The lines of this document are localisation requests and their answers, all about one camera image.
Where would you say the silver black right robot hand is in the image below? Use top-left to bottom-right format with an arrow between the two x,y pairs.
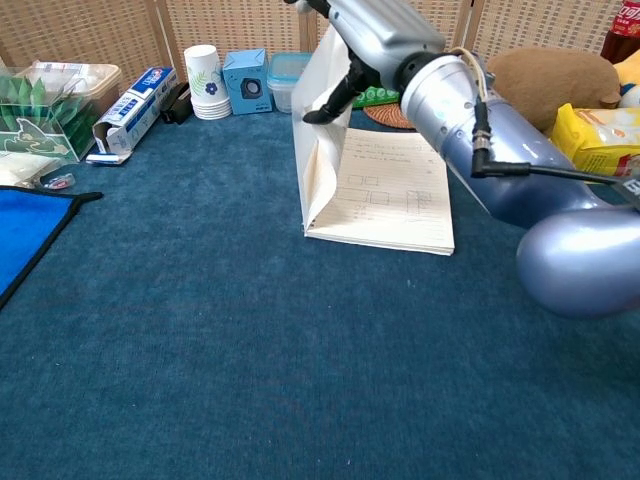
284,0 -> 447,125

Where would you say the white spiral notebook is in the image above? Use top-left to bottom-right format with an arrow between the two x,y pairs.
291,22 -> 456,257

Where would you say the green tissue pack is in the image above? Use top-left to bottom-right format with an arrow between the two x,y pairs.
352,85 -> 401,110

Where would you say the woven rattan coaster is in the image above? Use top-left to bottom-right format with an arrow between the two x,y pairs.
363,102 -> 417,131

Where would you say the clear container with blue lid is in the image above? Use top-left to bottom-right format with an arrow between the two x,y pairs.
266,52 -> 314,115

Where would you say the woven folding screen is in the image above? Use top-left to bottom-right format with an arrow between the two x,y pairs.
0,0 -> 640,96

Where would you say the blue speaker box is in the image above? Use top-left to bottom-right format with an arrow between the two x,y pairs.
221,48 -> 275,117

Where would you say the brown plush capybara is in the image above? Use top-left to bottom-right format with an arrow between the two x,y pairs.
487,48 -> 623,136

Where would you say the stack of floral paper cups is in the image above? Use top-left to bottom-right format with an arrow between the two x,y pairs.
183,44 -> 234,121

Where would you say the black stapler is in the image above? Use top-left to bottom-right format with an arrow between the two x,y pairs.
159,80 -> 194,125

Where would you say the yellow snack bag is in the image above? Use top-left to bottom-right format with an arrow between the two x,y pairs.
549,102 -> 640,177

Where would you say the cola bottle with red label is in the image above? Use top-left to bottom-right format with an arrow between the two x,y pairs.
599,0 -> 640,65

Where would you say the yellow plush toy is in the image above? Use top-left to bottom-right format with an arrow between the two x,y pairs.
613,48 -> 640,109

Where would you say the blue white toothpaste box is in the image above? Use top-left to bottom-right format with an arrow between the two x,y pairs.
85,66 -> 178,165

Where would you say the beige container with packets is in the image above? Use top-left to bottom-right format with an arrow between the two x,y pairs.
14,60 -> 123,119

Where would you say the dark blue table carpet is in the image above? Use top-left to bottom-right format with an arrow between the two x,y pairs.
0,107 -> 640,480

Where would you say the clear box with green leaves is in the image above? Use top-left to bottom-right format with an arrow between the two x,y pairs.
0,66 -> 101,164

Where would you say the small red white wrapper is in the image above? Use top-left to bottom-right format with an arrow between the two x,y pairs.
34,172 -> 78,191

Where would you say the white plastic bag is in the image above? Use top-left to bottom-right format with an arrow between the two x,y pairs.
0,152 -> 61,190

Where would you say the bright blue cloth black edge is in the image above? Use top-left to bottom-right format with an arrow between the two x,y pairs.
0,185 -> 104,311

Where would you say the beige wrist wire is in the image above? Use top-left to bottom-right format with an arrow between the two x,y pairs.
449,47 -> 496,104

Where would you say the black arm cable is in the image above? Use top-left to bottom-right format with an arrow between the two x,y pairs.
471,99 -> 640,209

